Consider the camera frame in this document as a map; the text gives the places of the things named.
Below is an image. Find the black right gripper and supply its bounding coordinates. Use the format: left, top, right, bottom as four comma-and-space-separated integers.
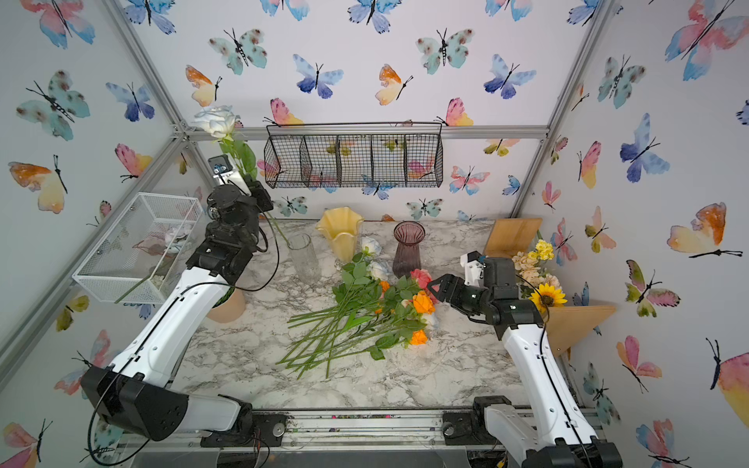
428, 274, 495, 318

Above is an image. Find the white rose stem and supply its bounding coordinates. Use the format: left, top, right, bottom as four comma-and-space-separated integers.
191, 105, 288, 246
368, 261, 391, 282
361, 236, 382, 257

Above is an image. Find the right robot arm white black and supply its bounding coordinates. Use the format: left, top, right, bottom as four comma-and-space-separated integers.
427, 252, 623, 467

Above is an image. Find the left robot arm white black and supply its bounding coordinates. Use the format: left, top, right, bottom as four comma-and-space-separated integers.
81, 181, 272, 443

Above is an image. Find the sunflower bouquet in white vase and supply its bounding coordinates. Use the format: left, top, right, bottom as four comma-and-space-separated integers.
512, 239, 568, 315

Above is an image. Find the wooden corner shelf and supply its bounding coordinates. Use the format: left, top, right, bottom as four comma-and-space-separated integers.
484, 218, 616, 361

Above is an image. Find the orange artificial flower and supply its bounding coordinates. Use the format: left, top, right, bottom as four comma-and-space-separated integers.
412, 291, 435, 315

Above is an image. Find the pink artificial rose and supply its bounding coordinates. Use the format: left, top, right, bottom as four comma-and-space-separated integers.
411, 269, 432, 291

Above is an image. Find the orange flower front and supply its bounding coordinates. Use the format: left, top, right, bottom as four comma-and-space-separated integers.
409, 330, 428, 346

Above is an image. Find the clear glass vase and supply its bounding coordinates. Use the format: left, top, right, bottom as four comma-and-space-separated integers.
288, 233, 321, 285

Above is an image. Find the potted green succulent plant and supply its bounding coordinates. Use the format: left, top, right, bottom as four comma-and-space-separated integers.
207, 290, 246, 324

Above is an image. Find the purple ribbed glass vase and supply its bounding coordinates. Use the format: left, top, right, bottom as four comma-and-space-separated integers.
392, 222, 425, 278

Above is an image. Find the yellow ruffled vase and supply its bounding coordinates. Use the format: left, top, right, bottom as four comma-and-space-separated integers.
316, 207, 364, 264

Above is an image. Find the pile of green flower stems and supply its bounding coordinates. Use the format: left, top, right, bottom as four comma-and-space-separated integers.
278, 253, 429, 378

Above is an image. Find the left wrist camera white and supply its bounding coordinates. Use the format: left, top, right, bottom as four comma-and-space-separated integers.
208, 154, 250, 193

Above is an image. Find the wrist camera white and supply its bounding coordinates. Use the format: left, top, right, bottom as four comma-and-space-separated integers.
208, 154, 250, 193
460, 251, 485, 287

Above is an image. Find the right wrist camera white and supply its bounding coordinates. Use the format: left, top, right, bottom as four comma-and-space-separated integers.
460, 251, 485, 287

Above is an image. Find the white mesh wall basket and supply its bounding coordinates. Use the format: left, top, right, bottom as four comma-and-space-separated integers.
72, 192, 205, 304

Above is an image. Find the black wire wall basket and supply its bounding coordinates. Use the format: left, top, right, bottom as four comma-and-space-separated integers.
263, 121, 444, 189

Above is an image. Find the metal base rail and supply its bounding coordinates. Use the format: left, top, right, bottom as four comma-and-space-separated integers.
146, 403, 568, 454

